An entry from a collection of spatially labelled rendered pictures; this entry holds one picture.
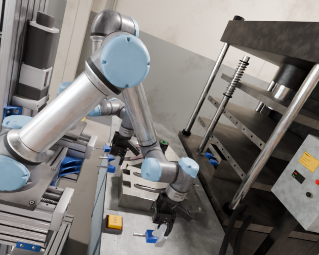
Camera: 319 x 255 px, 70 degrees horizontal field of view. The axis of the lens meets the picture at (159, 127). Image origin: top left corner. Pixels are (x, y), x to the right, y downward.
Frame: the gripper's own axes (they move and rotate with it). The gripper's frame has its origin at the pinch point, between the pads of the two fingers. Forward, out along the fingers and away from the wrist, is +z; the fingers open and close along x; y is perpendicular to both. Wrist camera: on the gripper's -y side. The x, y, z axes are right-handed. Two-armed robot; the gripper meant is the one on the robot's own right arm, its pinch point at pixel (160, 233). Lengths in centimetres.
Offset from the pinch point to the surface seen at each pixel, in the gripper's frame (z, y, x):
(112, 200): 15.1, 15.4, -31.7
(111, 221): 11.3, 17.1, -13.9
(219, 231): 15, -47, -20
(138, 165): 9, 0, -61
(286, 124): -52, -63, -37
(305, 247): 29, -137, -30
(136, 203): 10.4, 4.1, -27.1
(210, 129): -11, -68, -112
